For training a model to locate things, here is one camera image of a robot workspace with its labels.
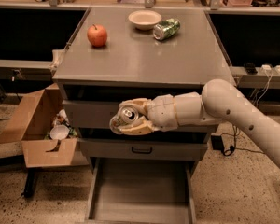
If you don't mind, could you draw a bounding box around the grey drawer cabinet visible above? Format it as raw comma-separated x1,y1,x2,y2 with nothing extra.
52,7,238,179

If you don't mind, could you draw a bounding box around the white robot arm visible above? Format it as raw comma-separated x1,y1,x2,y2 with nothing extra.
110,79,280,169

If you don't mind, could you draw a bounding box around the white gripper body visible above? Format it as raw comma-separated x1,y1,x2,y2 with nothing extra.
147,94,178,132

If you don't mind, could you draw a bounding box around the white ceramic bowl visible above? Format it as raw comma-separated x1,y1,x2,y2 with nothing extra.
128,10,161,31

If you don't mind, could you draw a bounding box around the green soda can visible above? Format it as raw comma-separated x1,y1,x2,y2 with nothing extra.
153,18,180,41

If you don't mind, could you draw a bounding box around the white paper cup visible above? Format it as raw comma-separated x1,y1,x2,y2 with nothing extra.
49,125,69,140

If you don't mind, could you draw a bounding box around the grey drawer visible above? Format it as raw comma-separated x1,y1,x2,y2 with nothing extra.
79,138,207,161
84,159,197,224
63,100,119,129

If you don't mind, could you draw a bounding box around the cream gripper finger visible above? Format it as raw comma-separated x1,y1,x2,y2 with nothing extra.
119,117,155,135
119,98,150,116

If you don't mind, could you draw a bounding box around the brown cardboard box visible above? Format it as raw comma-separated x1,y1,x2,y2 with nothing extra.
0,84,88,168

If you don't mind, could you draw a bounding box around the grey bottom drawer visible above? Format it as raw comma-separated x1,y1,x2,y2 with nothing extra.
84,159,197,224

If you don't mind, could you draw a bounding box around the grey middle drawer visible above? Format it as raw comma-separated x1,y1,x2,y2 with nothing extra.
79,138,207,161

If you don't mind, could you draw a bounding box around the red apple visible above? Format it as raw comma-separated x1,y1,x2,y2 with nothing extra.
87,24,107,47

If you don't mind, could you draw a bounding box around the black small device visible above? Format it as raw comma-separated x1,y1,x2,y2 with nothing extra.
244,63,258,75

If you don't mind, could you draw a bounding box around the grey top drawer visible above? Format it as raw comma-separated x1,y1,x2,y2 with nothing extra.
63,100,119,129

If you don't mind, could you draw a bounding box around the black power adapter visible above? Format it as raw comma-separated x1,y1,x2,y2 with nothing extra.
211,135,224,152

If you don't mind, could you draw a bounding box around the black floor cable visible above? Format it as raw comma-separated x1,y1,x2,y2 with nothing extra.
222,124,265,157

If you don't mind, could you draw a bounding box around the silver green 7up can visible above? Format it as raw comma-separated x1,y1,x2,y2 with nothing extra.
109,105,139,134

